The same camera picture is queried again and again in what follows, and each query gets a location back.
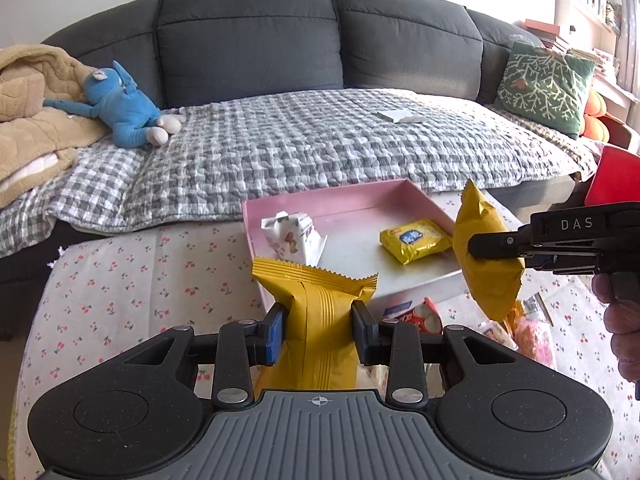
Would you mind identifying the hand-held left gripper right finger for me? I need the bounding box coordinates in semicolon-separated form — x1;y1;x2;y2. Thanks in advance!
351;300;522;409

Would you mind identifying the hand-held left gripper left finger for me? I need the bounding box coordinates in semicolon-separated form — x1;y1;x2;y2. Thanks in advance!
122;304;288;410

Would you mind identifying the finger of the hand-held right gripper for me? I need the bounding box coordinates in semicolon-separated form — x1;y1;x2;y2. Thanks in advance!
468;230;535;261

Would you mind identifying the puffy yellow snack packet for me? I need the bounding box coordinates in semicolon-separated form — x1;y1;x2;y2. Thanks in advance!
452;180;525;322

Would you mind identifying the long ridged yellow snack packet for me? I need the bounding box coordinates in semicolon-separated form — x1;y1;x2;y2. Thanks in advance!
251;257;381;391

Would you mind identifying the red and white snack packet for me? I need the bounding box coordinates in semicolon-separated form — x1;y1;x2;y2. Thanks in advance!
409;298;444;336

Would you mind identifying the pink cardboard box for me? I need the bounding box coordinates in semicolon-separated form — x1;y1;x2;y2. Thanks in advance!
241;178;471;318

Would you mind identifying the pink candy packet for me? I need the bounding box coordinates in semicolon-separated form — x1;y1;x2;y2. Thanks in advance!
514;316;557;368

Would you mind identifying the person's right hand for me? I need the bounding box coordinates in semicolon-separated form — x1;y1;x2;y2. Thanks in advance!
590;261;640;392

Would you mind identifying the red bag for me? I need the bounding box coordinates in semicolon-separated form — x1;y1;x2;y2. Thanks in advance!
584;145;640;206

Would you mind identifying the clear plastic snack packet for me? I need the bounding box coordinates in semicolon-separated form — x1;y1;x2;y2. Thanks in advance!
522;294;552;325

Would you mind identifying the small yellow biscuit packet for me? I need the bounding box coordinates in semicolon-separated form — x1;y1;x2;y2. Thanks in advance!
379;218;453;265

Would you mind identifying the white floral snack packet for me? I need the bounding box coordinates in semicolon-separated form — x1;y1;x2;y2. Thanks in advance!
261;211;328;267

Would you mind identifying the orange plush cushion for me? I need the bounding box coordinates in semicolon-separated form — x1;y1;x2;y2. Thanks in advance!
581;89;612;142

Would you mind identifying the cherry print cloth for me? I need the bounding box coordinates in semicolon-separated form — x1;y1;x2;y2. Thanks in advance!
10;185;640;480

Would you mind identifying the green branch-print cushion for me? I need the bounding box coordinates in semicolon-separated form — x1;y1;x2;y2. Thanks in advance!
494;41;597;137

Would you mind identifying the grey checked quilt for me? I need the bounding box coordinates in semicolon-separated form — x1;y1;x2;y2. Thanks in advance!
0;87;601;261

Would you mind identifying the stack of books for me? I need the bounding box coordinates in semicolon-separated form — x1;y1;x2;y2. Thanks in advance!
522;19;616;81

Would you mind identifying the blue plush toy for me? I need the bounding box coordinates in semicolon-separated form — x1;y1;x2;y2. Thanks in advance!
42;60;186;148

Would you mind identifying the dark grey sofa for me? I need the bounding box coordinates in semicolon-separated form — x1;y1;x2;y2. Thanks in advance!
0;0;601;341

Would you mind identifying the beige fleece blanket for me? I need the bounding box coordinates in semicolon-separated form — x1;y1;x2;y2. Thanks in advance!
0;44;108;208

